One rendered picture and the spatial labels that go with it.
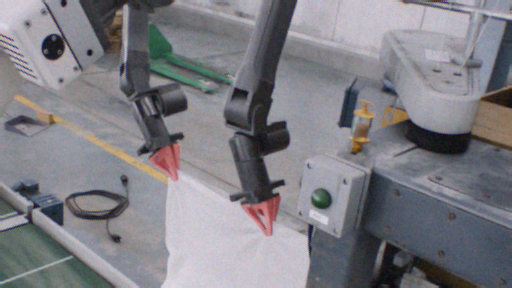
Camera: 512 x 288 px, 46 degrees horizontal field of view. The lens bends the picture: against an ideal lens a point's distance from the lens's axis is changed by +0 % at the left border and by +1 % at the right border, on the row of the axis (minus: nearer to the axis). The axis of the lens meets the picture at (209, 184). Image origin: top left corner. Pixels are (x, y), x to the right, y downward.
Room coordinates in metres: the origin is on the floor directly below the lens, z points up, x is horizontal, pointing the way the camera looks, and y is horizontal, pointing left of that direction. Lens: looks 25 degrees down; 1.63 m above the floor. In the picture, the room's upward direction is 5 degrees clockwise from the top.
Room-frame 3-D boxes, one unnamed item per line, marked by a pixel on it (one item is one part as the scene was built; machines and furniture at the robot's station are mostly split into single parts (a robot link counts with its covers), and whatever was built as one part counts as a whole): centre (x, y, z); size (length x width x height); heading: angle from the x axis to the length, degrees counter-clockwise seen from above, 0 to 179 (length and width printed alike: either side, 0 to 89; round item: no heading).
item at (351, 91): (1.26, -0.31, 1.25); 0.10 x 0.08 x 0.12; 161
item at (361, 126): (0.79, -0.20, 1.37); 0.03 x 0.02 x 0.03; 46
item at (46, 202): (2.34, 0.77, 0.35); 0.30 x 0.15 x 0.15; 46
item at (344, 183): (0.74, -0.17, 1.29); 0.08 x 0.05 x 0.09; 46
